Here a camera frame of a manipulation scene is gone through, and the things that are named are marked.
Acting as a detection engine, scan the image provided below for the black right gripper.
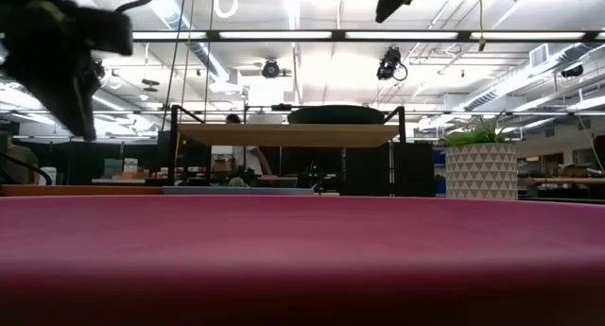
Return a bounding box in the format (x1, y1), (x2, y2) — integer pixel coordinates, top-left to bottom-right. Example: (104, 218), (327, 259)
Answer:
(374, 0), (418, 25)

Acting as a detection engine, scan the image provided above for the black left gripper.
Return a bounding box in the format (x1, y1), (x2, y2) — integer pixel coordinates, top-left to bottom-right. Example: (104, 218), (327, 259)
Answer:
(0, 0), (104, 142)

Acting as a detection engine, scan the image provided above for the wooden shelf rack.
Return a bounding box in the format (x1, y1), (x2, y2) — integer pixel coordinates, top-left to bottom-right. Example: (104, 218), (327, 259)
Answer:
(166, 104), (409, 197)

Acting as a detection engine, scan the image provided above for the wooden shelf board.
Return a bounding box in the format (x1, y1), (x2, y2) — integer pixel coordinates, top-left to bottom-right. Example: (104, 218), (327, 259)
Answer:
(178, 123), (403, 149)

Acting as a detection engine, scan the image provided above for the black overhead light bar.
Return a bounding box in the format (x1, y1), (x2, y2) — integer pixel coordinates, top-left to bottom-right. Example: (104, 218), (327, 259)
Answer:
(130, 28), (605, 44)

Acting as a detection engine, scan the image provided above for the white cup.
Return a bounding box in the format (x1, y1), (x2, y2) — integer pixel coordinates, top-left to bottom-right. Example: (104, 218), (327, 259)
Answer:
(39, 165), (59, 186)

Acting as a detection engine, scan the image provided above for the person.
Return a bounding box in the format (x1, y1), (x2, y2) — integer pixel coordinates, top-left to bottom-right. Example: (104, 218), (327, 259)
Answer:
(223, 112), (275, 178)
(0, 130), (41, 186)

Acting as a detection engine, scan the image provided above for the dark green plate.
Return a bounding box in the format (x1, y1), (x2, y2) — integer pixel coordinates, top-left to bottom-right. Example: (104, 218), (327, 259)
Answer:
(286, 104), (387, 126)

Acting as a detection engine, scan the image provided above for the round black ceiling fixture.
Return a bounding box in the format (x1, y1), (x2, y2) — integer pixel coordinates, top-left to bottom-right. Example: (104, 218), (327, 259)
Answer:
(260, 58), (282, 80)

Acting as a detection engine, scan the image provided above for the green plant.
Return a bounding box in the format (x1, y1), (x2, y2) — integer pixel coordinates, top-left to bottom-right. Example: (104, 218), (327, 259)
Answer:
(441, 112), (510, 148)

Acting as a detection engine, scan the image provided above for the black cabinet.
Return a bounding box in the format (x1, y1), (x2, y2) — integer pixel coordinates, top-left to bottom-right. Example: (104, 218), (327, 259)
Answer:
(339, 142), (437, 197)

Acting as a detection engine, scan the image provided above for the white triangle-pattern planter pot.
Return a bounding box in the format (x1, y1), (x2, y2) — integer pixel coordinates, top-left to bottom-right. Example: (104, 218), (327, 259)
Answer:
(444, 142), (519, 201)

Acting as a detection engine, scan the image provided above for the pink plate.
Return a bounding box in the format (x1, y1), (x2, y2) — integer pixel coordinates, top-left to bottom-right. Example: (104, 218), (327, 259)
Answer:
(0, 195), (605, 326)

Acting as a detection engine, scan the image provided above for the black overhead camera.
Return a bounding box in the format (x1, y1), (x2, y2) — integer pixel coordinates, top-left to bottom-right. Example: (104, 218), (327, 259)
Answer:
(375, 45), (409, 83)

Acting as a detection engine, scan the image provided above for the black curved cable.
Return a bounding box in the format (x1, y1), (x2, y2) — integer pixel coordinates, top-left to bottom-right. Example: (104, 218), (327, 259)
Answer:
(0, 150), (54, 186)

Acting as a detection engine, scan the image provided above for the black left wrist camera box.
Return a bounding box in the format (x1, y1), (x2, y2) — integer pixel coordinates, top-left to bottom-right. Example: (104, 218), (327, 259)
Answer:
(78, 8), (135, 57)

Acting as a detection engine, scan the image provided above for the dark hanging cable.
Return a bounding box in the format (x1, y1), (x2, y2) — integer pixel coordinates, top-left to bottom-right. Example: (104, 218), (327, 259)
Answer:
(159, 0), (189, 134)

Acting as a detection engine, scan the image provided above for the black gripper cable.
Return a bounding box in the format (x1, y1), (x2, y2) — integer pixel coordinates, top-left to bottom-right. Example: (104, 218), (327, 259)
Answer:
(114, 0), (158, 14)

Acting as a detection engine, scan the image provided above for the white hanging ring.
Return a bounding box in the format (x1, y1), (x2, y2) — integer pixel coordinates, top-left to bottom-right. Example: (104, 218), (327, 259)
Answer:
(213, 0), (240, 20)

